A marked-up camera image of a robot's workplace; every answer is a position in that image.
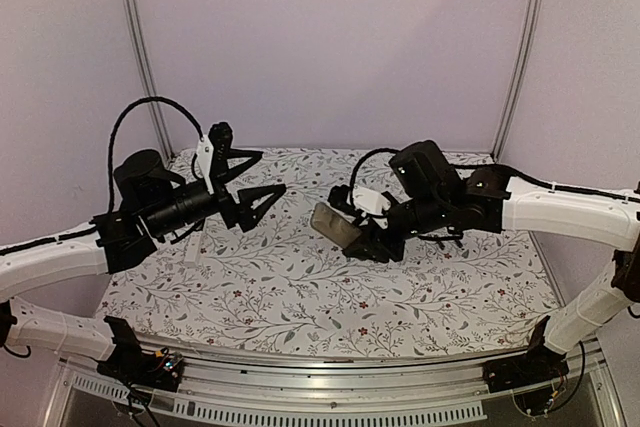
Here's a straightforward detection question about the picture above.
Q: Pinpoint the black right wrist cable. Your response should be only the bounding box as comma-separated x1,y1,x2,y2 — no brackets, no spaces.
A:
348,147,401,193

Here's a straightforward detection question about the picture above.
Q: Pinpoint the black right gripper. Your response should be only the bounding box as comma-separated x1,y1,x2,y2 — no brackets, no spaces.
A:
343,191,449,263

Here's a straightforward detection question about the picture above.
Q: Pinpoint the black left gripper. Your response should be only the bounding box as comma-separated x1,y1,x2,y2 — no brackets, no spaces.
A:
145,149,286,238

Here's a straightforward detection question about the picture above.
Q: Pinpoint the right aluminium corner post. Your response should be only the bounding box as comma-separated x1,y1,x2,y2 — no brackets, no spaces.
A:
491,0,543,161

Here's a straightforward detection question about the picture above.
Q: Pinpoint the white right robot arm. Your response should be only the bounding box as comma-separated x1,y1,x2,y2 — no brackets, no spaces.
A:
337,141,639,383

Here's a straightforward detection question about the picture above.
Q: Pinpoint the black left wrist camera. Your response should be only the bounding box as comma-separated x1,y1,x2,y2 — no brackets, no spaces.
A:
196,122,233,196

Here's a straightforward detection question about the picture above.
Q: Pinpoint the left aluminium corner post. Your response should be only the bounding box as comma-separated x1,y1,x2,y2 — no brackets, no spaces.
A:
122,0,175,163

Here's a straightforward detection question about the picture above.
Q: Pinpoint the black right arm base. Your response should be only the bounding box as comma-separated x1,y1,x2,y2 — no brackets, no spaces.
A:
482,316,569,417

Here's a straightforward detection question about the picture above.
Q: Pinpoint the aluminium front rail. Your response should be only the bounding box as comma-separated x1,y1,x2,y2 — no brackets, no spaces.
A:
42,339,631,426

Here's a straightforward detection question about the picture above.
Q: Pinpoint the floral patterned table mat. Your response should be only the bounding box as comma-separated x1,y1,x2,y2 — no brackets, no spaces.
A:
97,148,558,358

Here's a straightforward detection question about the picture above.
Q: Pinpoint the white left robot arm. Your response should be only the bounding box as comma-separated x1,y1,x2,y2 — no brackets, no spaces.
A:
1,148,286,381

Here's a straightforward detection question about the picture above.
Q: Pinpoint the white slim remote control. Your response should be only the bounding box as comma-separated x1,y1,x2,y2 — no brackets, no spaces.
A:
184,230,203,268

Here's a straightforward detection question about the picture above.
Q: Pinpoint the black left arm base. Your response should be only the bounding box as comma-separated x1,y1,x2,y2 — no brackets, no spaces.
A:
97,316,185,392

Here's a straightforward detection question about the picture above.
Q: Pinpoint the aluminium corner post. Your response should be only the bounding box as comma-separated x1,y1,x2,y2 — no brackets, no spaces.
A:
122,0,175,163
491,0,543,161

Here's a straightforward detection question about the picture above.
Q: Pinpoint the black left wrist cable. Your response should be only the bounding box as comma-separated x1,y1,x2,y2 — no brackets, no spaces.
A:
107,95,206,208

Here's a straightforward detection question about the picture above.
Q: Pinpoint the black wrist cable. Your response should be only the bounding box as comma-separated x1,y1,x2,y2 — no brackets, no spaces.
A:
348,147,401,193
107,95,206,208

